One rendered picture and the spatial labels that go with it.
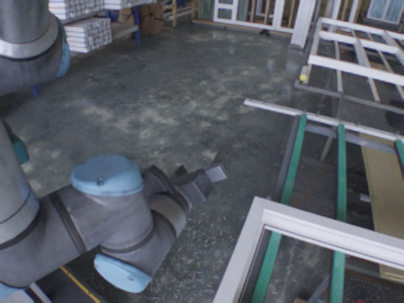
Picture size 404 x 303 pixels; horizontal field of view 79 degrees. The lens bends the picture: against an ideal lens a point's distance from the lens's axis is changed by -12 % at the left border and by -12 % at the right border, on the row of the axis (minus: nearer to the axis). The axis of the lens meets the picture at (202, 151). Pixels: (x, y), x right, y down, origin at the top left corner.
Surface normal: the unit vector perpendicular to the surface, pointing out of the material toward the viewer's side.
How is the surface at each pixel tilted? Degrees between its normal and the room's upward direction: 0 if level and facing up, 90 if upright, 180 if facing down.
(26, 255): 88
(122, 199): 77
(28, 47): 88
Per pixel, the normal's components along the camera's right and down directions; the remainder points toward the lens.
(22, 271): 0.59, 0.42
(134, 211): 0.77, 0.23
